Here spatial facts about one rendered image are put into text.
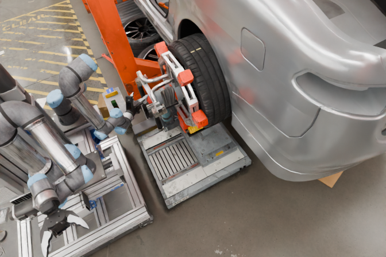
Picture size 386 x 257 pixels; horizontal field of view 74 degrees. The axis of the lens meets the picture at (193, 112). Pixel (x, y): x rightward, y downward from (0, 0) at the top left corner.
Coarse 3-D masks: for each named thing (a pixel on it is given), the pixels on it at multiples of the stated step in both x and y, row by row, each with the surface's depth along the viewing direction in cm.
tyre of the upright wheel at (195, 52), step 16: (176, 48) 166; (192, 48) 163; (208, 48) 162; (192, 64) 158; (208, 64) 158; (208, 80) 157; (224, 80) 161; (208, 96) 159; (224, 96) 164; (208, 112) 165; (224, 112) 173
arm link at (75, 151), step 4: (68, 144) 142; (68, 148) 140; (72, 148) 140; (76, 148) 141; (72, 152) 138; (76, 152) 140; (80, 152) 143; (76, 156) 139; (80, 156) 143; (84, 156) 149; (76, 160) 140; (80, 160) 143; (84, 160) 147; (80, 164) 144; (84, 164) 147
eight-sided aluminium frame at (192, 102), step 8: (160, 56) 178; (168, 56) 172; (160, 64) 191; (168, 64) 165; (176, 64) 164; (176, 72) 159; (184, 88) 160; (184, 96) 163; (192, 96) 161; (192, 104) 162; (192, 112) 167; (184, 120) 198; (192, 120) 173
